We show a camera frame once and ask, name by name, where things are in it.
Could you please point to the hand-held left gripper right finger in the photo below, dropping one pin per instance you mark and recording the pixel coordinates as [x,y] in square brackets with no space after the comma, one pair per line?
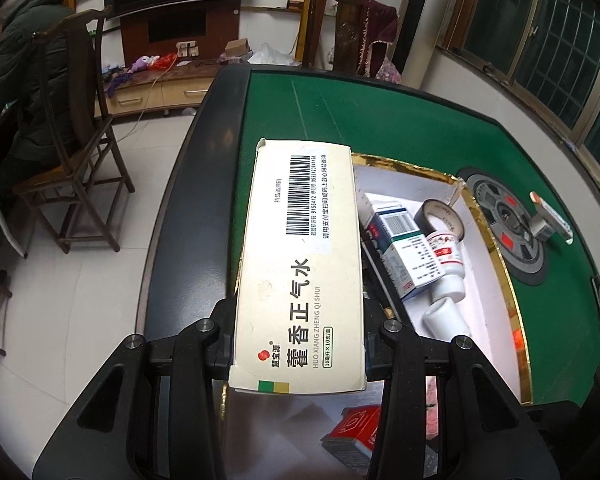
[375,345]

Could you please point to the white bottle with red label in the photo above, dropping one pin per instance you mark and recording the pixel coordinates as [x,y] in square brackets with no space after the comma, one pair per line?
[447,265]

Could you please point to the small white grey carton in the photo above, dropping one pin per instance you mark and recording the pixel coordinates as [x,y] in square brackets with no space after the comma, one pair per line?
[550,220]

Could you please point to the white plastic bag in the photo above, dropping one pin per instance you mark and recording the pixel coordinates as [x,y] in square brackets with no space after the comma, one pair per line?
[275,55]

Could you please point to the brown wooden wall panel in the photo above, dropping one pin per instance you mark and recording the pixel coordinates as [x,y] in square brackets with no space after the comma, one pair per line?
[180,25]

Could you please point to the small cardboard box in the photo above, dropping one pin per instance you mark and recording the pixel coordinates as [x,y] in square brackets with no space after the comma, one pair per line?
[238,49]

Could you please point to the white barcoded medicine box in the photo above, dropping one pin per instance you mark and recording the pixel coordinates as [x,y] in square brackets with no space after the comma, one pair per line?
[300,270]

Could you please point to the black tape roll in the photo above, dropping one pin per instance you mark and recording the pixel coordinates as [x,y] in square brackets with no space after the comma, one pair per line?
[442,217]

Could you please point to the red playing card box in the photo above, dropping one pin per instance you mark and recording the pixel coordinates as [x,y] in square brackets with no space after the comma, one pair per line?
[355,427]

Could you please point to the wooden chair with carved back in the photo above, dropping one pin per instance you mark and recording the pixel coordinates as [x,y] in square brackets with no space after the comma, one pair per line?
[345,20]

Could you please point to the metal framed window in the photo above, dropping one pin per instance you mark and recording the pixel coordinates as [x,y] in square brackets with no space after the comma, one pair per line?
[540,30]

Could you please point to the pink floral cloth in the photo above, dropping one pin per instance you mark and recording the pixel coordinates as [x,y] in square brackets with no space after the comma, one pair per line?
[390,71]

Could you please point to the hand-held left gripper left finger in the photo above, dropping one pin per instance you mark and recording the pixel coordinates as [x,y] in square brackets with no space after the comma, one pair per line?
[220,342]

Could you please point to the purple cloth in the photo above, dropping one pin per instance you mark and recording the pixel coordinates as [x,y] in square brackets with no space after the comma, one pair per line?
[117,80]

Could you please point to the silver tower air conditioner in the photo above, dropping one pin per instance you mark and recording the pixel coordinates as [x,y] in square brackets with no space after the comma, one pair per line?
[415,10]

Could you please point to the low wooden television cabinet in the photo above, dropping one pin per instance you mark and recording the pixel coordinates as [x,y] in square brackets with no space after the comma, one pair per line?
[170,90]

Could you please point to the dark wooden chair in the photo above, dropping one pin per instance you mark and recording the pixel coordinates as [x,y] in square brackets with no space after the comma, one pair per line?
[80,125]
[0,280]

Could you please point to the white power strip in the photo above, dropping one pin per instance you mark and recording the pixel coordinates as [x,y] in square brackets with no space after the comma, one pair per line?
[187,49]

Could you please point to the purple plush toy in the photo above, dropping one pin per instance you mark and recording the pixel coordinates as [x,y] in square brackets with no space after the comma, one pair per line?
[141,63]

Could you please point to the plain white bottle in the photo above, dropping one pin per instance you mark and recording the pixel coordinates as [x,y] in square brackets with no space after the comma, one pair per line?
[445,317]

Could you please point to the maroon fringed cloth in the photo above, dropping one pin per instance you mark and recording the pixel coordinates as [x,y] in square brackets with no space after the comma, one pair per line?
[382,30]

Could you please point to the round mahjong table control panel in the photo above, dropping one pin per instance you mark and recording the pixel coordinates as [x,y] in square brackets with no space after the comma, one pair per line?
[510,225]

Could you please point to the blue and white medicine box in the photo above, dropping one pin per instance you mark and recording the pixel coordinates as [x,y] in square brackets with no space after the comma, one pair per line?
[405,250]

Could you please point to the red cloth toy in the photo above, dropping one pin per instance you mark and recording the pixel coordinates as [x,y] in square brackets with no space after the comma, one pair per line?
[165,61]

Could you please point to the gold-edged white cardboard box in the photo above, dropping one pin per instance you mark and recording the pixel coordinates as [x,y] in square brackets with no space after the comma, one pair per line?
[485,310]

